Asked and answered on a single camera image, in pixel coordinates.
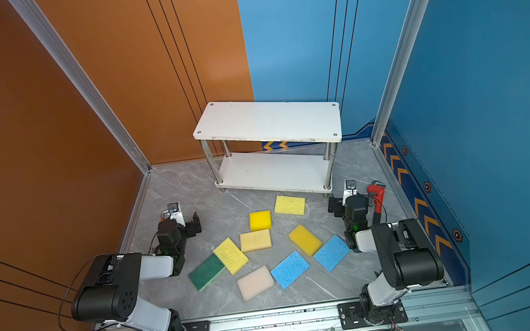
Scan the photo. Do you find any golden yellow sponge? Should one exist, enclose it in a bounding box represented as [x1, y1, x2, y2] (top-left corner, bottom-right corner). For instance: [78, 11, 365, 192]
[288, 225, 322, 257]

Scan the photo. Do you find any pale yellow orange-backed sponge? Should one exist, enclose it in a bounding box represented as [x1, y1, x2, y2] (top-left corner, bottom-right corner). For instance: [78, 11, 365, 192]
[240, 229, 272, 253]

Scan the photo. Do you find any bright yellow foam sponge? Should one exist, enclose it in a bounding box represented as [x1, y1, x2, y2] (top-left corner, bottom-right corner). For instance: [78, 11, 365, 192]
[249, 211, 272, 232]

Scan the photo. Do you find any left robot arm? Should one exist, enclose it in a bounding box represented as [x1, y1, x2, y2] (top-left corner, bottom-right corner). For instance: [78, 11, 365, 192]
[71, 214, 210, 331]

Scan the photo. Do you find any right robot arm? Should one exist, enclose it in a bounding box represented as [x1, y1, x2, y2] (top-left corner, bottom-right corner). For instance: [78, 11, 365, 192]
[328, 193, 445, 325]

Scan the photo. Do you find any white two-tier shelf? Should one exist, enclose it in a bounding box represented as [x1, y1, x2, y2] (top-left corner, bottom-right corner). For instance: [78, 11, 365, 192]
[193, 101, 342, 195]

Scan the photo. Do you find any green scouring sponge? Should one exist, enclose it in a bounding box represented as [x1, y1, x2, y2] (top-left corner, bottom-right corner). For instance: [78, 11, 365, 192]
[189, 253, 226, 292]

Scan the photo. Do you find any red pipe wrench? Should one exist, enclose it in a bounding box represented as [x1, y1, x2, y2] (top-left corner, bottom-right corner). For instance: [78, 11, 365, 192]
[367, 180, 388, 224]

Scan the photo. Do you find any light yellow cellulose sponge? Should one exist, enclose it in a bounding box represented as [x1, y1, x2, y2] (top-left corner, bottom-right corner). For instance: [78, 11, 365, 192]
[275, 195, 306, 216]

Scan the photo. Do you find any blue cellulose sponge right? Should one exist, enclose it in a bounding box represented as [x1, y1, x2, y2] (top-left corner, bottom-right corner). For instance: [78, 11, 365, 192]
[314, 235, 351, 273]

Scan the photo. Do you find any blue cellulose sponge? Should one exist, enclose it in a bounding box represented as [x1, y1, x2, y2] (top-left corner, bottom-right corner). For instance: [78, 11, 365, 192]
[270, 251, 310, 290]
[314, 235, 351, 273]

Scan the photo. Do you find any blue cellulose sponge left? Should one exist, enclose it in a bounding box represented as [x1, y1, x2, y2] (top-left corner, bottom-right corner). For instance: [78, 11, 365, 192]
[270, 251, 310, 290]

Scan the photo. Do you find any beige foam sponge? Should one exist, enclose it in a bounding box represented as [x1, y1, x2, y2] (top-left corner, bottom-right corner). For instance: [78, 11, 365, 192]
[237, 266, 275, 301]

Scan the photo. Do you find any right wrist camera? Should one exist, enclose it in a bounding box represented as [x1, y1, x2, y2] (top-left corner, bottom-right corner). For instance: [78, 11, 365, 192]
[344, 179, 358, 197]

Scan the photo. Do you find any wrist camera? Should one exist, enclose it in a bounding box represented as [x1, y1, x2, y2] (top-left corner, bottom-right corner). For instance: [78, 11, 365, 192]
[344, 179, 358, 197]
[166, 202, 181, 218]

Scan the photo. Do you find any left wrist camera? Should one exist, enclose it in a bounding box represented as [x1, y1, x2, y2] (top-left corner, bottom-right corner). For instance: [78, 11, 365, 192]
[166, 202, 181, 218]

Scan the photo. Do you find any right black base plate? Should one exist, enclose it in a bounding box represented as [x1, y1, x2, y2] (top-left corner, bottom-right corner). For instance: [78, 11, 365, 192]
[337, 301, 409, 330]

